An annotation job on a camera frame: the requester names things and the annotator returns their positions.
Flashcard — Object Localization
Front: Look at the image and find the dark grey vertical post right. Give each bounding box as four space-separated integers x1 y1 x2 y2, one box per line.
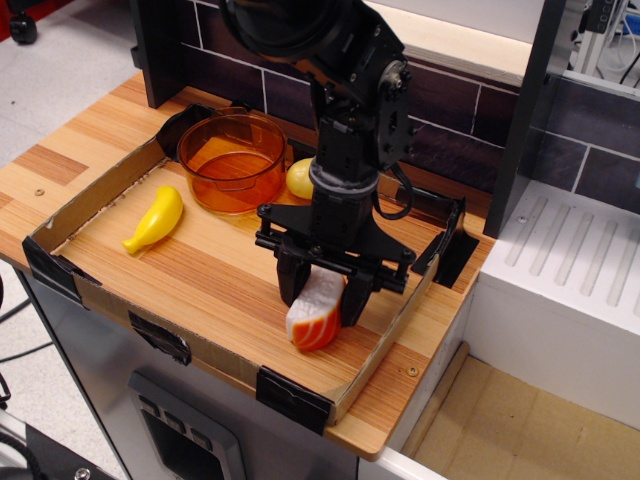
484 1 582 238

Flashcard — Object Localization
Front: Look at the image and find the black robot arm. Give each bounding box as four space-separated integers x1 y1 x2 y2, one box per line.
219 1 416 327

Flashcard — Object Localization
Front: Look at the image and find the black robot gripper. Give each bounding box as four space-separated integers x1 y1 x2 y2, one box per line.
256 185 416 328

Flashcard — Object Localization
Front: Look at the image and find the cardboard fence with black tape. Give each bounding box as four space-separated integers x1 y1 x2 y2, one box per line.
23 104 481 448

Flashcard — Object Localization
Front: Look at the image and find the orange transparent plastic pot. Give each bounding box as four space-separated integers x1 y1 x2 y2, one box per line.
176 107 288 215

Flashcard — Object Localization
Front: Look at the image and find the white toy sink drainboard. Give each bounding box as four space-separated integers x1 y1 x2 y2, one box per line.
464 182 639 427

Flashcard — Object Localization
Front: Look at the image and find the yellow toy potato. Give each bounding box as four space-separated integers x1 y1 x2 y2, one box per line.
286 158 314 200

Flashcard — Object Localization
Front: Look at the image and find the yellow toy banana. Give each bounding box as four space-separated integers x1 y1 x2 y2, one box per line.
122 185 184 254

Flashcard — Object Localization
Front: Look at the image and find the white orange salmon sushi toy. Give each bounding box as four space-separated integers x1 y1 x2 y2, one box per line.
286 267 346 351

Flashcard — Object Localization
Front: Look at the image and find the black vertical post left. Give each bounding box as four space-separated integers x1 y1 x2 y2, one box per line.
130 0 195 108

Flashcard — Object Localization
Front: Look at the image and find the toy oven front panel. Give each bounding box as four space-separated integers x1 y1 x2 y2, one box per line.
128 372 246 479

